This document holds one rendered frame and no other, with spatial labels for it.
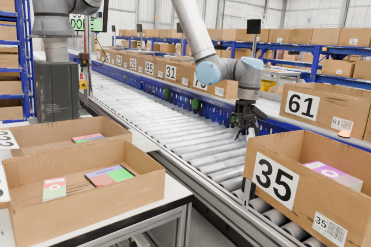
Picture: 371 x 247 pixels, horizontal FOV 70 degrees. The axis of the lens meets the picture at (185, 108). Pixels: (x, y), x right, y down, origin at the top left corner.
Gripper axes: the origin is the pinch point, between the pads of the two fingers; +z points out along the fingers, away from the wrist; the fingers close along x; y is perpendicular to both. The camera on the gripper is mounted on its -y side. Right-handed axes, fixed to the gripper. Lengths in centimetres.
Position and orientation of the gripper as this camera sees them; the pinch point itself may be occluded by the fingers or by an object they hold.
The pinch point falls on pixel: (245, 143)
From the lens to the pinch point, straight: 120.0
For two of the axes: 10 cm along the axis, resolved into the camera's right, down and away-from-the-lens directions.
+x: 5.6, 2.3, -7.9
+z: -0.7, 9.7, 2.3
